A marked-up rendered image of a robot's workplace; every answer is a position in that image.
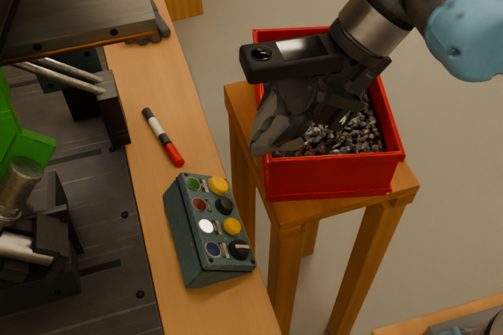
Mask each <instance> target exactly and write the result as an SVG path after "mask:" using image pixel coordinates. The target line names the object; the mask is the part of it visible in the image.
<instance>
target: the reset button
mask: <svg viewBox="0 0 503 335"><path fill-rule="evenodd" d="M224 227H225V229H226V231H227V232H228V233H230V234H231V235H237V234H238V233H239V232H240V230H241V225H240V223H239V221H238V220H237V219H235V218H228V219H227V220H226V221H225V222H224Z"/></svg>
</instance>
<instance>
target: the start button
mask: <svg viewBox="0 0 503 335"><path fill-rule="evenodd" d="M209 185H210V187H211V189H212V190H213V191H214V192H216V193H217V194H225V193H226V191H227V190H228V184H227V182H226V181H225V180H224V179H223V178H221V177H220V176H213V177H212V178H211V179H210V181H209Z"/></svg>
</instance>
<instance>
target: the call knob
mask: <svg viewBox="0 0 503 335"><path fill-rule="evenodd" d="M231 251H232V253H233V254H234V255H235V256H236V257H238V258H240V259H244V258H246V257H247V256H248V255H249V246H248V245H247V244H246V243H245V242H244V241H243V240H241V239H236V240H234V241H233V242H232V243H231Z"/></svg>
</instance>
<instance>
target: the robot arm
mask: <svg viewBox="0 0 503 335"><path fill-rule="evenodd" d="M414 27H416V28H417V29H418V31H419V33H420V34H421V36H422V37H423V38H424V40H425V43H426V45H427V48H428V49H429V51H430V53H431V54H432V55H433V57H435V58H436V59H437V60H438V61H440V62H441V63H442V64H443V66H444V67H445V69H446V70H447V71H448V72H449V73H450V74H451V75H452V76H453V77H455V78H457V79H459V80H461V81H464V82H486V81H489V80H490V79H491V78H492V77H493V76H496V75H498V74H501V75H503V0H349V1H348V2H347V3H346V4H345V6H344V7H343V8H342V9H341V11H340V12H339V13H338V17H337V18H336V19H335V21H334V22H333V23H332V24H331V25H330V26H329V32H330V33H325V34H315V35H308V36H303V37H293V38H287V39H282V40H272V41H266V42H260V43H250V44H245V45H241V47H240V52H239V61H240V64H241V67H242V69H243V72H244V74H245V77H246V80H247V82H248V83H249V84H261V83H266V82H269V84H268V86H267V87H266V90H265V91H264V94H263V96H262V99H261V101H260V104H259V106H258V107H257V114H256V116H255V119H254V122H253V125H252V129H251V134H250V139H249V148H248V151H249V153H250V156H264V155H266V154H268V153H271V152H273V151H294V150H298V149H299V148H300V147H302V145H303V144H304V140H303V139H302V138H301V136H302V135H304V134H305V133H306V132H307V131H308V129H309V127H310V125H311V121H313V122H314V123H316V124H320V125H323V126H325V125H328V126H327V129H329V130H332V131H335V132H340V131H341V130H342V129H343V128H344V127H345V126H346V125H347V124H348V123H349V122H350V121H351V120H352V119H353V118H354V117H355V116H356V115H357V114H358V113H359V112H360V111H361V110H362V109H363V108H364V107H365V106H366V104H365V102H364V101H363V99H362V98H361V94H362V93H363V92H364V91H365V90H366V89H367V88H368V87H369V86H370V84H371V83H372V82H373V81H374V80H375V79H376V78H377V77H378V76H379V75H380V74H381V73H382V71H383V70H384V69H385V68H386V67H387V66H388V65H389V64H390V63H391V62H392V59H390V57H389V55H390V54H391V53H392V52H393V51H394V50H395V48H396V47H397V46H398V45H399V44H400V43H401V42H402V41H403V40H404V39H405V37H406V36H407V35H408V34H409V33H410V32H411V31H412V29H413V28H414ZM349 111H354V113H353V114H352V115H351V116H350V117H349V118H348V119H347V120H346V121H345V122H344V123H343V124H339V123H338V122H339V121H340V120H341V119H342V118H343V117H344V116H345V115H346V114H347V113H348V112H349ZM436 335H503V309H502V310H500V311H499V312H498V313H497V314H495V315H494V316H493V317H492V318H491V319H490V320H489V321H488V322H485V323H483V324H481V325H477V326H474V327H469V328H460V329H459V328H458V327H452V328H451V330H449V331H443V332H439V333H437V334H436Z"/></svg>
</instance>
